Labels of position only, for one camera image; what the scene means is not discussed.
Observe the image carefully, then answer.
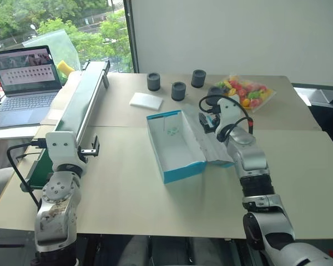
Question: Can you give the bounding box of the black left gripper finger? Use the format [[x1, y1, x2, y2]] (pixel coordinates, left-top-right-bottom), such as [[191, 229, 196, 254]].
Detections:
[[92, 135, 101, 158]]

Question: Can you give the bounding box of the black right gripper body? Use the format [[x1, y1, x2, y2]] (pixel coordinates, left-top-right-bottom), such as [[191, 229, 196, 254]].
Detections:
[[210, 111, 222, 132]]

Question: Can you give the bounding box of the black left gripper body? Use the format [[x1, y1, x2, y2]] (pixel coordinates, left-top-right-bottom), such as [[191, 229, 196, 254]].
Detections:
[[77, 147, 95, 165]]

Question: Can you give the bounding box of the blue cardboard box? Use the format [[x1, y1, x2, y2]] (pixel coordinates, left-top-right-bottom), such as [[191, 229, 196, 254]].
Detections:
[[146, 109, 236, 185]]

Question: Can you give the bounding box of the green conveyor belt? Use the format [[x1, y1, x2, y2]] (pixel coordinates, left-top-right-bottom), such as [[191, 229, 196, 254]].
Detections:
[[19, 59, 111, 193]]

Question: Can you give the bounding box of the dark grey cylinder cup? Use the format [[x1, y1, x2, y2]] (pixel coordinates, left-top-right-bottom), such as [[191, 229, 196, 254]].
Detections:
[[170, 81, 186, 101], [190, 69, 207, 89], [207, 86, 226, 106], [147, 72, 162, 92]]

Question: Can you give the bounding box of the clear bag of colourful toys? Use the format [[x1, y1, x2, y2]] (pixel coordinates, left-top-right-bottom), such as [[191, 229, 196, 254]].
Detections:
[[213, 74, 277, 113]]

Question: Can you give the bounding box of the brown cardboard sheet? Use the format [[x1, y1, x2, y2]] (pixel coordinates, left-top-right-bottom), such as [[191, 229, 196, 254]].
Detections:
[[39, 71, 82, 126]]

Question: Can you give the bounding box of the white foam pad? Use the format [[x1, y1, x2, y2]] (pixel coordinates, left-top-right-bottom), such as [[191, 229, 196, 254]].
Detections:
[[129, 91, 165, 112]]

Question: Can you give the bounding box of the green plastic item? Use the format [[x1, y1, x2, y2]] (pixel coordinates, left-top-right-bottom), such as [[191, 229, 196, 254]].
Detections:
[[58, 71, 70, 87]]

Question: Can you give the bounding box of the grey open laptop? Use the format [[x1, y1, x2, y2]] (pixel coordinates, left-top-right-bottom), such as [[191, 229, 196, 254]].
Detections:
[[0, 45, 63, 130]]

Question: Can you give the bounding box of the yellow sponge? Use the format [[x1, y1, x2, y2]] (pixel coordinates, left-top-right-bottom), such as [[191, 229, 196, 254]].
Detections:
[[57, 60, 74, 76]]

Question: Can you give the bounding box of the clear plastic bag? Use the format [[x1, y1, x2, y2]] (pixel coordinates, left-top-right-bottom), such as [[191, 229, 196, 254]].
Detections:
[[22, 28, 82, 73]]

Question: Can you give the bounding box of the dark side desk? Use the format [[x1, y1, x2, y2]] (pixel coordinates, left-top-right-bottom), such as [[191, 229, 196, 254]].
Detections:
[[290, 82, 333, 159]]

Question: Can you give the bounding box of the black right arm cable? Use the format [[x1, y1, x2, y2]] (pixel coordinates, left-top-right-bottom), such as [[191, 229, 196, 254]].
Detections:
[[198, 94, 254, 142]]

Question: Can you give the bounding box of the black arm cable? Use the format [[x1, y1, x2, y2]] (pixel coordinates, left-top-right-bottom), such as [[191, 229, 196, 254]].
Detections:
[[198, 94, 254, 142], [7, 139, 47, 209]]

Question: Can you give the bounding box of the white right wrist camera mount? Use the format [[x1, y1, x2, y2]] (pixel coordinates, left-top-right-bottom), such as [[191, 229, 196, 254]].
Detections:
[[215, 96, 246, 142]]

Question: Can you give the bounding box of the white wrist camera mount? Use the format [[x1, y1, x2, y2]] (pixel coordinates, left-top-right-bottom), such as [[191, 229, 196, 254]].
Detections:
[[45, 131, 87, 168], [215, 96, 246, 142]]

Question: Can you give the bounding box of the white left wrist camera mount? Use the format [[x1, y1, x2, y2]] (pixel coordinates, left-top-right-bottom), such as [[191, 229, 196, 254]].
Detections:
[[45, 131, 87, 168]]

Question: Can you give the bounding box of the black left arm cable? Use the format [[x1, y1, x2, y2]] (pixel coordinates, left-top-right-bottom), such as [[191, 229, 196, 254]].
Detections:
[[7, 139, 47, 209]]

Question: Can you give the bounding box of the black window frame post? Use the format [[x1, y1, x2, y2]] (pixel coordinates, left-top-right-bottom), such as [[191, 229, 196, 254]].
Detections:
[[123, 0, 140, 74]]

